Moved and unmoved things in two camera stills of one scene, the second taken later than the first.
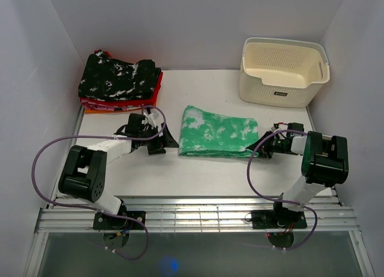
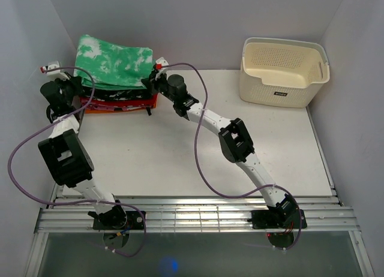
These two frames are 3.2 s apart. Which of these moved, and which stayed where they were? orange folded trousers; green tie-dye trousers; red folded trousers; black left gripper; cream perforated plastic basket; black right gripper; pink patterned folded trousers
Moved: black right gripper; black left gripper; green tie-dye trousers
Stayed: cream perforated plastic basket; red folded trousers; pink patterned folded trousers; orange folded trousers
